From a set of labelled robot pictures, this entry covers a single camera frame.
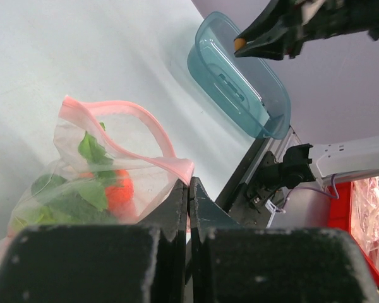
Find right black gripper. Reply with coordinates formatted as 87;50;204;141
233;0;320;61

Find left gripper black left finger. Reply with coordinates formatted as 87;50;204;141
0;182;188;302

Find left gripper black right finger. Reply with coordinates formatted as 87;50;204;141
189;177;379;302

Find small orange toy fruit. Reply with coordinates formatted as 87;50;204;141
234;38;247;52

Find red toy carrot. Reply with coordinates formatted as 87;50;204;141
78;132;136;221

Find clear zip top bag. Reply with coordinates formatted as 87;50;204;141
0;97;195;263

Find green toy grapes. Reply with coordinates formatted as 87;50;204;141
9;174;117;233

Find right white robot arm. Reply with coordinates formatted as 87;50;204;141
234;1;379;208

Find blue plastic food tray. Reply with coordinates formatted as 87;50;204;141
187;11;291;140

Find red plastic crate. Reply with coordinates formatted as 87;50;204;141
328;177;379;287

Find pile of clear bags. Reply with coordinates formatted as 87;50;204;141
351;177;379;270

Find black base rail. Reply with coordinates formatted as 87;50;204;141
215;138;274;225

